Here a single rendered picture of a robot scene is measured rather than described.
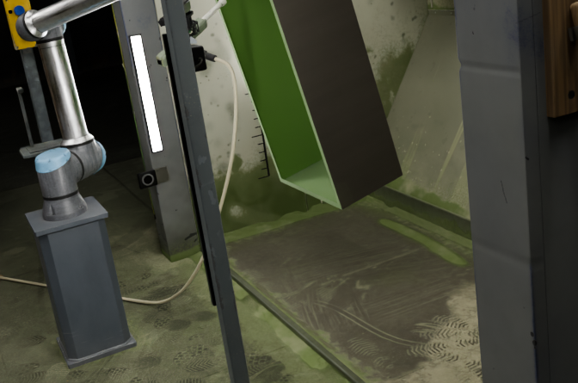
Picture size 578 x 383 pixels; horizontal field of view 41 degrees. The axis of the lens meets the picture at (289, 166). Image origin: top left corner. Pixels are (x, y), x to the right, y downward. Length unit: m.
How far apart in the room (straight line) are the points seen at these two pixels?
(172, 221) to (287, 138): 0.86
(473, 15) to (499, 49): 0.09
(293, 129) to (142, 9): 0.99
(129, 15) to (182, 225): 1.18
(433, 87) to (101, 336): 2.32
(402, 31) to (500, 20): 3.32
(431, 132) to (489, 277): 2.77
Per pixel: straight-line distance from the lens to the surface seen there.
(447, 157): 4.23
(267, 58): 3.79
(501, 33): 1.47
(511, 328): 1.70
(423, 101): 4.56
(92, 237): 3.36
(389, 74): 4.75
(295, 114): 3.89
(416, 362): 3.04
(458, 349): 3.11
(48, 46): 3.42
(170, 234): 4.32
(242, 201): 4.42
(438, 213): 4.16
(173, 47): 2.12
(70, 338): 3.51
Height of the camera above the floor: 1.64
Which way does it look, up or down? 16 degrees down
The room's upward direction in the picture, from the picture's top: 8 degrees counter-clockwise
